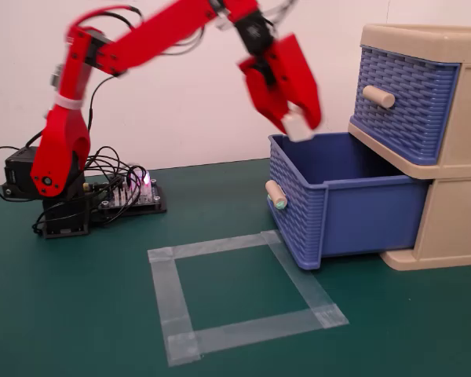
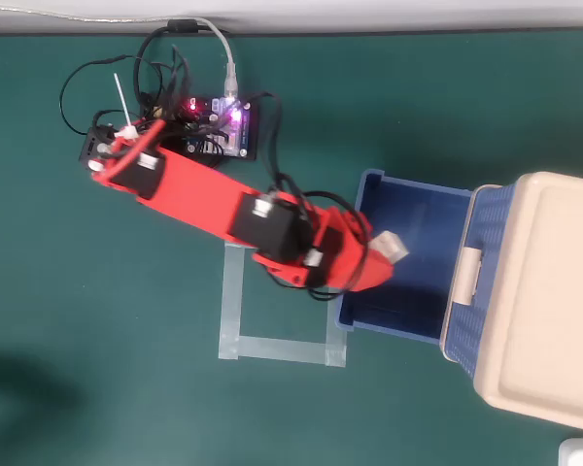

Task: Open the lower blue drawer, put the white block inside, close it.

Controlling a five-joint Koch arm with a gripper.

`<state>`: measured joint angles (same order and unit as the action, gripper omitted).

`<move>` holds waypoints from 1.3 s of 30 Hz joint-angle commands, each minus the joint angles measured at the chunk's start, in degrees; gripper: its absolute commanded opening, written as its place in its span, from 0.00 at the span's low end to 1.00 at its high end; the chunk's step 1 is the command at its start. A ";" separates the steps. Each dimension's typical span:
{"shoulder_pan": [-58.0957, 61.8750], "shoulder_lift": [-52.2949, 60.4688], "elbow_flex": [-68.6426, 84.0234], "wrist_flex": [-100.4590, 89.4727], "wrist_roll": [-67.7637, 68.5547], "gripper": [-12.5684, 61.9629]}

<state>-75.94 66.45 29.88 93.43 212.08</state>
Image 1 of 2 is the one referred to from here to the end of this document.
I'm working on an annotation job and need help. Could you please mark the translucent tape strip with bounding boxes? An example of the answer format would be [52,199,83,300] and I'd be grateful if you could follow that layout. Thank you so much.
[148,251,202,368]
[147,229,283,265]
[166,305,350,359]
[260,229,350,329]

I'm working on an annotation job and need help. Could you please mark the black motor gripper body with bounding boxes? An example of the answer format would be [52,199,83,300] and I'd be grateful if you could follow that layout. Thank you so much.
[233,9,279,59]

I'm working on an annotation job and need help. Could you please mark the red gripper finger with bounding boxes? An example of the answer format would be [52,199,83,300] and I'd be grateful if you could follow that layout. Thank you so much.
[238,56,296,134]
[272,33,323,131]

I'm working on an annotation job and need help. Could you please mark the white toy brick cube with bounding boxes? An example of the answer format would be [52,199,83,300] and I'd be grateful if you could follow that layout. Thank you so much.
[281,103,315,144]

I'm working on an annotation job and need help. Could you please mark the beige plastic drawer cabinet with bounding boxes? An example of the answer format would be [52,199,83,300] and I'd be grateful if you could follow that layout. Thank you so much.
[347,23,471,272]

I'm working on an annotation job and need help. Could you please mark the controller circuit board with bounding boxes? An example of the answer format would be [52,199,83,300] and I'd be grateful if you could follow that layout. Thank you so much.
[84,167,168,223]

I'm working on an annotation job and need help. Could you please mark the blue woven drawer taped handle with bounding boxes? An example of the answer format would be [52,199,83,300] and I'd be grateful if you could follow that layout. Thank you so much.
[265,131,431,272]

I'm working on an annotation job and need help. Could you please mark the white cable tie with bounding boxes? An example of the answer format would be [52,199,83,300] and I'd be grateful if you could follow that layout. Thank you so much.
[53,93,84,112]

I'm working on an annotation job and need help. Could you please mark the black board cables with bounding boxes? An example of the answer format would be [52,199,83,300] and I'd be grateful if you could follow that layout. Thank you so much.
[31,145,164,236]

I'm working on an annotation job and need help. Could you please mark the blue woven drawer plain handle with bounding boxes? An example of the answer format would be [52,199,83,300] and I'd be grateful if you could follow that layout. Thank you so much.
[349,45,462,166]

